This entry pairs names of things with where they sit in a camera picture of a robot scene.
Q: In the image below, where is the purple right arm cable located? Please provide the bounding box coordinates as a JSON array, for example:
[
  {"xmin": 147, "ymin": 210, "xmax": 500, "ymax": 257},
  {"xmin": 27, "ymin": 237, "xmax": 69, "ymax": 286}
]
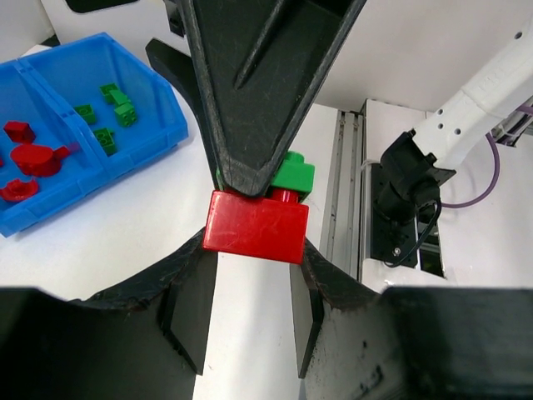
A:
[{"xmin": 439, "ymin": 103, "xmax": 533, "ymax": 209}]

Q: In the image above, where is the red long lego brick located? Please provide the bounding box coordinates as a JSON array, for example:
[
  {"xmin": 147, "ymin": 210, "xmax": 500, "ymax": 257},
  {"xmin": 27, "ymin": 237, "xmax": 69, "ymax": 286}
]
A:
[{"xmin": 202, "ymin": 188, "xmax": 309, "ymax": 264}]

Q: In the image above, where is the red arch lego piece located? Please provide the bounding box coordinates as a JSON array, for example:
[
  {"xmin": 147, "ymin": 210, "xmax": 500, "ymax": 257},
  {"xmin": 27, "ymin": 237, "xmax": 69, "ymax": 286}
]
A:
[{"xmin": 1, "ymin": 179, "xmax": 39, "ymax": 203}]

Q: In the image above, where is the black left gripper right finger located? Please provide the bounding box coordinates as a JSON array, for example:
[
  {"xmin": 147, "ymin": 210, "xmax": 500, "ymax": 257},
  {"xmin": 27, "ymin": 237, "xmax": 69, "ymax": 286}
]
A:
[{"xmin": 290, "ymin": 243, "xmax": 532, "ymax": 399}]

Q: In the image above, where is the green brick from cluster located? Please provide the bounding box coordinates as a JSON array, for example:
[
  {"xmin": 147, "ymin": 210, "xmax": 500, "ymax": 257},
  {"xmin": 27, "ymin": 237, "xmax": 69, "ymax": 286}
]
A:
[{"xmin": 271, "ymin": 151, "xmax": 316, "ymax": 201}]

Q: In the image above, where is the green lego brick in bin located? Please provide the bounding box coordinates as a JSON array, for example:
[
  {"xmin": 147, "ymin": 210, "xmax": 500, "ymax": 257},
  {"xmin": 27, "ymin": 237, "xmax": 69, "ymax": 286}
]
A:
[{"xmin": 99, "ymin": 83, "xmax": 131, "ymax": 106}]

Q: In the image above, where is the red rounded lego piece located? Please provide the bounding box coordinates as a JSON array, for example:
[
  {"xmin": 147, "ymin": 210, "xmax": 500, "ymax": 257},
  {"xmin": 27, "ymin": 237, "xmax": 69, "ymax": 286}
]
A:
[{"xmin": 10, "ymin": 143, "xmax": 71, "ymax": 178}]

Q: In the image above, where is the green lego brick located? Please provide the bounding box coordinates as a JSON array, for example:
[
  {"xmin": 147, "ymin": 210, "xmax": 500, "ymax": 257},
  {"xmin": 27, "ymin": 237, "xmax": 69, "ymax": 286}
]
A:
[
  {"xmin": 99, "ymin": 83, "xmax": 131, "ymax": 106},
  {"xmin": 114, "ymin": 102, "xmax": 137, "ymax": 128}
]

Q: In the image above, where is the blue plastic sorting bin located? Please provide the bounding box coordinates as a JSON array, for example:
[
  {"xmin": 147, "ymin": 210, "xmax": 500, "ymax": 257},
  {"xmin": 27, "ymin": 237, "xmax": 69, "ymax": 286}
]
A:
[{"xmin": 1, "ymin": 32, "xmax": 188, "ymax": 238}]

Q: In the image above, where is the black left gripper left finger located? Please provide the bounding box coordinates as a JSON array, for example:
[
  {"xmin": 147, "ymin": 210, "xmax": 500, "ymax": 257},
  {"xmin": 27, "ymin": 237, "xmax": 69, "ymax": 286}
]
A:
[{"xmin": 1, "ymin": 232, "xmax": 217, "ymax": 399}]

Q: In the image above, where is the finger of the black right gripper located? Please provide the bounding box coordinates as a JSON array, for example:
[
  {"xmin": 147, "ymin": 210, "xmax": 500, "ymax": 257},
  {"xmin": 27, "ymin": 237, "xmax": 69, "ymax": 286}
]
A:
[
  {"xmin": 145, "ymin": 38, "xmax": 217, "ymax": 183},
  {"xmin": 178, "ymin": 1, "xmax": 364, "ymax": 198}
]

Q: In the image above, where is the green square lego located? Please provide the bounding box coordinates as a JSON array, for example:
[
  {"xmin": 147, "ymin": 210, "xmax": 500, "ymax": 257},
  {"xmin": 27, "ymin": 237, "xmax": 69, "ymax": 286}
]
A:
[{"xmin": 74, "ymin": 104, "xmax": 97, "ymax": 125}]

